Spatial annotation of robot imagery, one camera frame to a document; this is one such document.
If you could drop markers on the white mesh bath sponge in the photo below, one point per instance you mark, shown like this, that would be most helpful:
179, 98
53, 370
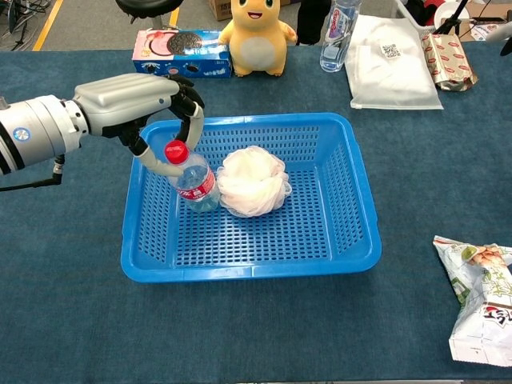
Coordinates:
252, 180

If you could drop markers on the gold red snack package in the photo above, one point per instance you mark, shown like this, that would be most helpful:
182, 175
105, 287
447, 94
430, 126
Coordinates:
452, 60

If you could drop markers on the blue perforated plastic basket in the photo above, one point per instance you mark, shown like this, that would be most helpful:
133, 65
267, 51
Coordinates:
256, 240

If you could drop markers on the white frosted zip bag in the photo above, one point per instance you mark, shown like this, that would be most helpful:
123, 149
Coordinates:
392, 80

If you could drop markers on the brown cardboard box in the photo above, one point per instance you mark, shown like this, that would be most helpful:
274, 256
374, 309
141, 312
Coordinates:
219, 10

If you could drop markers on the black trousers of person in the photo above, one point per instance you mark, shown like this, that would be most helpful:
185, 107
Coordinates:
312, 20

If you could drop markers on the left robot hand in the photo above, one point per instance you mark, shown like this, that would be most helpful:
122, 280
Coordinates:
120, 100

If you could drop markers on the red cap water bottle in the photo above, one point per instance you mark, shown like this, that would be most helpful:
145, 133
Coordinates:
200, 192

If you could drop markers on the clear bottle purple label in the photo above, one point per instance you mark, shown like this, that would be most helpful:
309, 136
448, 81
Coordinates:
336, 40

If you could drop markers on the yellow plush toy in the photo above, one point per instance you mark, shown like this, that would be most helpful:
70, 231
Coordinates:
260, 48

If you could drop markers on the white plastic crate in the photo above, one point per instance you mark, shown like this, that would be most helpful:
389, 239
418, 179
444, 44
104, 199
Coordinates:
402, 8

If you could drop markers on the black stool seat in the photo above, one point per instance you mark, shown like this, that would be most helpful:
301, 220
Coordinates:
148, 6

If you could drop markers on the white green snack bag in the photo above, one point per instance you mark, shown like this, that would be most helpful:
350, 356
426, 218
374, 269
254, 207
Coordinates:
484, 320

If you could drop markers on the teal table cloth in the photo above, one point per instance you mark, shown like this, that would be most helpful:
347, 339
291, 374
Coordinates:
60, 240

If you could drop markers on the black tripod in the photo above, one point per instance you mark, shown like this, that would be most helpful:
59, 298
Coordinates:
452, 22

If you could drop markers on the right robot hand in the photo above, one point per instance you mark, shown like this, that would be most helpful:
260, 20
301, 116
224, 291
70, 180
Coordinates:
500, 34

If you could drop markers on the blue cookie box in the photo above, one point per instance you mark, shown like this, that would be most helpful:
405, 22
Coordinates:
200, 68

